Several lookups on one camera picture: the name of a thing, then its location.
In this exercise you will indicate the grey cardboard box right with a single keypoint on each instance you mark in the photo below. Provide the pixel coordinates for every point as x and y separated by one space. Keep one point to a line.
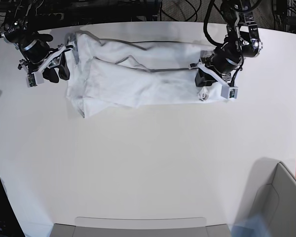
276 203

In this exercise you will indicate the blue cloth bottom right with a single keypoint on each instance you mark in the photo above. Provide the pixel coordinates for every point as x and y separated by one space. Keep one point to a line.
254 226

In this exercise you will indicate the white T-shirt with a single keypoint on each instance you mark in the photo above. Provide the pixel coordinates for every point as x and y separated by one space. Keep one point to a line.
116 73

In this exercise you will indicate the grey bin bottom edge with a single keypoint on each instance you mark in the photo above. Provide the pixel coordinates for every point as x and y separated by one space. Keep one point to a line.
104 227

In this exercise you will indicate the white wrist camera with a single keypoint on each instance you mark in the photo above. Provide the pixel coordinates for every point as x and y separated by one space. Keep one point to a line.
34 79
229 92

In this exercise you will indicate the black white gripper body left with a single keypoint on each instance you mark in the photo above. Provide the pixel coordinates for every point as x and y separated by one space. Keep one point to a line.
223 62

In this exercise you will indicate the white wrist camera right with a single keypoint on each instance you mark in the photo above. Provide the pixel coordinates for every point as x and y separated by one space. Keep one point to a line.
34 79

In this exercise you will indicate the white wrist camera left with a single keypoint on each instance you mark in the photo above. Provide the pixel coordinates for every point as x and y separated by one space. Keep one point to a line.
229 92

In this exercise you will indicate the black white gripper body right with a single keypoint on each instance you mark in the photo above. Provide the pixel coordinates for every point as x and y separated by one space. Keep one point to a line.
38 55

